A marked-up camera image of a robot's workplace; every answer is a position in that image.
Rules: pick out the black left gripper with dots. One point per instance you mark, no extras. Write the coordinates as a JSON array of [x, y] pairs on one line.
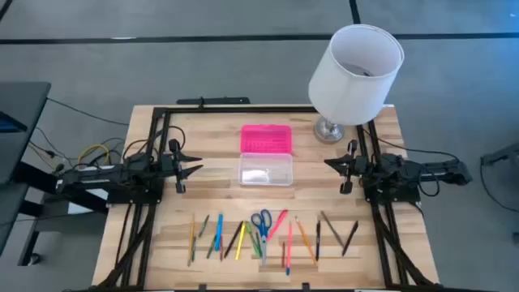
[[170, 166]]

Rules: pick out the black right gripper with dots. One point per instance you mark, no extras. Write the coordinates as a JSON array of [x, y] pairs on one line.
[[359, 167]]

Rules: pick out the teal pen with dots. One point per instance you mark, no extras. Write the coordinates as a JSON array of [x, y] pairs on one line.
[[203, 226]]

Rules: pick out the grey mechanical pencil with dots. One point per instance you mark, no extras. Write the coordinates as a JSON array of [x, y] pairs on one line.
[[332, 229]]

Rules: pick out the black pen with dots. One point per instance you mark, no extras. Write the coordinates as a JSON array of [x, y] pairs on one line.
[[350, 238], [318, 241]]

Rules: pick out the yellow pencil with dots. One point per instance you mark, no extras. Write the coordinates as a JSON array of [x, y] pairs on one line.
[[191, 239]]

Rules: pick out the blue marker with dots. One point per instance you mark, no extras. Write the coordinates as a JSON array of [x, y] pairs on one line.
[[219, 233]]

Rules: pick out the yellow pencils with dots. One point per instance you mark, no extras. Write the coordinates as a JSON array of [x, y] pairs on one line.
[[305, 240]]

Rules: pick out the short green pencil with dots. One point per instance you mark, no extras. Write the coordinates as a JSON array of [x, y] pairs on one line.
[[194, 248]]

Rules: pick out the pink highlighter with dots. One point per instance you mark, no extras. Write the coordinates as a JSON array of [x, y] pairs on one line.
[[278, 224]]

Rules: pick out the yellow highlighter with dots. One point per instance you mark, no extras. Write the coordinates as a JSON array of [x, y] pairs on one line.
[[241, 242]]

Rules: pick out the dark red pencil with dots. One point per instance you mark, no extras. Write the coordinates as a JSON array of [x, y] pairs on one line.
[[221, 254]]

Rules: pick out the pink colored pencil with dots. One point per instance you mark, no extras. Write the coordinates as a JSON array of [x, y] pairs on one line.
[[289, 247]]

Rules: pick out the light green mechanical pencil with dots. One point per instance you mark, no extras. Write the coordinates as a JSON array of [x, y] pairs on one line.
[[251, 239]]

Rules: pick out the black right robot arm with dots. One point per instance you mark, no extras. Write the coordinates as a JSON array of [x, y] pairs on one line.
[[405, 168]]

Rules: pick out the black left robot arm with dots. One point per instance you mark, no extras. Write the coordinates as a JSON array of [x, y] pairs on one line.
[[93, 176]]

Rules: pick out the clear supply box pink lid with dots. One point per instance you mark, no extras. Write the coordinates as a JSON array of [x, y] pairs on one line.
[[265, 140]]

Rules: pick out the white control box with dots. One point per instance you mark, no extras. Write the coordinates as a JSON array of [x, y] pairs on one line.
[[81, 207]]

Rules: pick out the black mounting bar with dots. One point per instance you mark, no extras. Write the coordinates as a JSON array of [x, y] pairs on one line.
[[215, 100]]

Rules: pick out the white shade silver table lamp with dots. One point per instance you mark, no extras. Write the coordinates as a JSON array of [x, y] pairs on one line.
[[353, 81]]

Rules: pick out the grey furniture leg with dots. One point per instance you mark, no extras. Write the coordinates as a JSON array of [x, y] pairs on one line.
[[503, 154]]

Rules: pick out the grey desk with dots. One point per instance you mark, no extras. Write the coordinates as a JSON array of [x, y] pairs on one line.
[[20, 121]]

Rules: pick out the dark blue device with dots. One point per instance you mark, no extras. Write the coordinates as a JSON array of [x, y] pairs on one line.
[[12, 123]]

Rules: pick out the black aluminium table frame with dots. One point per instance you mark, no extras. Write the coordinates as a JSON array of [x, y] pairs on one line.
[[243, 109]]

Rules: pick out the black desk leg frame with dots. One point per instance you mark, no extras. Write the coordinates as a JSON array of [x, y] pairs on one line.
[[40, 184]]

